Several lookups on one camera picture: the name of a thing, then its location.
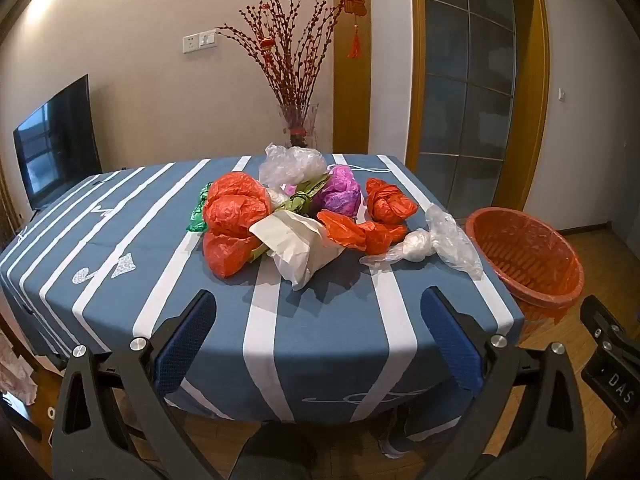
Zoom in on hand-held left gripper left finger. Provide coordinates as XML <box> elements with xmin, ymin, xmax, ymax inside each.
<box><xmin>52</xmin><ymin>289</ymin><xmax>221</xmax><ymax>480</ymax></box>

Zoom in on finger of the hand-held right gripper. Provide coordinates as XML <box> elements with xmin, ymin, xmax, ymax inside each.
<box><xmin>580</xmin><ymin>295</ymin><xmax>632</xmax><ymax>361</ymax></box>

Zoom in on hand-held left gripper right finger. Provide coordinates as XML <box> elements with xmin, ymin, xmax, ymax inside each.
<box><xmin>421</xmin><ymin>286</ymin><xmax>588</xmax><ymax>480</ymax></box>

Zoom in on orange plastic basket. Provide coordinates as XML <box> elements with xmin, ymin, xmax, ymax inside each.
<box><xmin>465</xmin><ymin>206</ymin><xmax>585</xmax><ymax>346</ymax></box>

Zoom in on large orange plastic bag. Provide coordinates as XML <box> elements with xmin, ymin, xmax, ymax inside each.
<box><xmin>202</xmin><ymin>171</ymin><xmax>273</xmax><ymax>281</ymax></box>

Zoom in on long clear plastic bag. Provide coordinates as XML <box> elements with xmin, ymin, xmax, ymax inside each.
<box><xmin>425</xmin><ymin>203</ymin><xmax>485</xmax><ymax>281</ymax></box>

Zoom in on clear bag with white contents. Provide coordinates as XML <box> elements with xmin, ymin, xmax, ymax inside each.
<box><xmin>360</xmin><ymin>228</ymin><xmax>441</xmax><ymax>273</ymax></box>

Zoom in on blue white striped tablecloth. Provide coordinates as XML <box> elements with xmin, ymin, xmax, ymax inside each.
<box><xmin>0</xmin><ymin>154</ymin><xmax>526</xmax><ymax>423</ymax></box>

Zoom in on flat orange plastic bag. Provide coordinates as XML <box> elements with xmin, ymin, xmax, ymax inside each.
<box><xmin>317</xmin><ymin>210</ymin><xmax>408</xmax><ymax>256</ymax></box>

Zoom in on small knotted orange bag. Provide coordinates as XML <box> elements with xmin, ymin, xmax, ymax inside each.
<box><xmin>365</xmin><ymin>177</ymin><xmax>419</xmax><ymax>225</ymax></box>

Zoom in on pink cloth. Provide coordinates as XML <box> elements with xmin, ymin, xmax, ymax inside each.
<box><xmin>0</xmin><ymin>345</ymin><xmax>39</xmax><ymax>406</ymax></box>

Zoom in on olive green plastic bag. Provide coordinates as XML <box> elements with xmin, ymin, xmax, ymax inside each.
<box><xmin>272</xmin><ymin>175</ymin><xmax>331</xmax><ymax>217</ymax></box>

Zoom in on purple plastic bag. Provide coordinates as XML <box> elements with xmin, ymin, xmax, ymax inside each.
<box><xmin>315</xmin><ymin>164</ymin><xmax>362</xmax><ymax>222</ymax></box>

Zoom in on black flat television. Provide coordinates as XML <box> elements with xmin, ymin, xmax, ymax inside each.
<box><xmin>12</xmin><ymin>74</ymin><xmax>103</xmax><ymax>211</ymax></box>

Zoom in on clear glass vase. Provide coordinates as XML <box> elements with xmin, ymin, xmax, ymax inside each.
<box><xmin>278</xmin><ymin>102</ymin><xmax>320</xmax><ymax>152</ymax></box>

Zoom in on frosted glass door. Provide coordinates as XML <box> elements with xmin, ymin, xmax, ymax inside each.
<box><xmin>417</xmin><ymin>0</ymin><xmax>518</xmax><ymax>211</ymax></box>

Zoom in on red berry branches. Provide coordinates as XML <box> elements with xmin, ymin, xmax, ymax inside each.
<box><xmin>216</xmin><ymin>0</ymin><xmax>346</xmax><ymax>111</ymax></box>

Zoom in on red hanging ornament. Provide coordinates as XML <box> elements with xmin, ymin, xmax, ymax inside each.
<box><xmin>342</xmin><ymin>0</ymin><xmax>367</xmax><ymax>59</ymax></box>

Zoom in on yellow wooden door frame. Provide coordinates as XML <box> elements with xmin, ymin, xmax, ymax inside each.
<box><xmin>405</xmin><ymin>0</ymin><xmax>551</xmax><ymax>218</ymax></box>

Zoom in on yellow wooden wall panel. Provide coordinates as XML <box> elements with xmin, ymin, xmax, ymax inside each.
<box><xmin>332</xmin><ymin>0</ymin><xmax>373</xmax><ymax>155</ymax></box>

